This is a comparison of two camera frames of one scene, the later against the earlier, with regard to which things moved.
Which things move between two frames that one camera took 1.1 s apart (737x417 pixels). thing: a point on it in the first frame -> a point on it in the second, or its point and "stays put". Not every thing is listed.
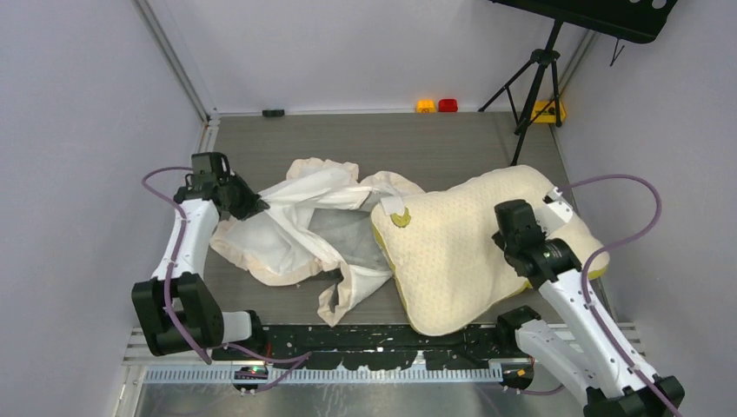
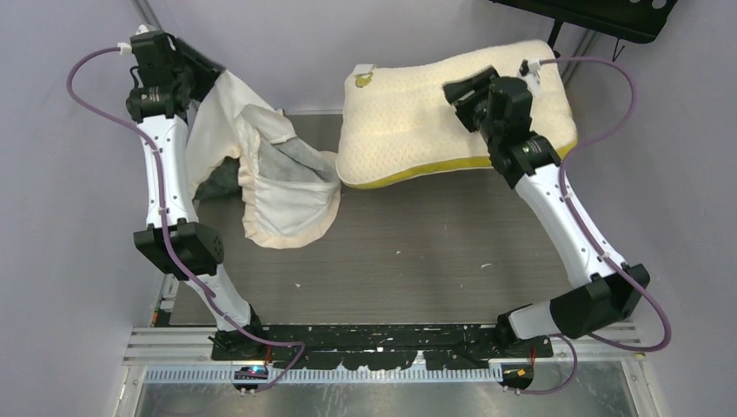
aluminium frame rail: [142, 366] stays put
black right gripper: [499, 239] -> [456, 90]
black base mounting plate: [370, 347] stays put
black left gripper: [252, 205] -> [210, 72]
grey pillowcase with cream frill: [317, 227] -> [239, 143]
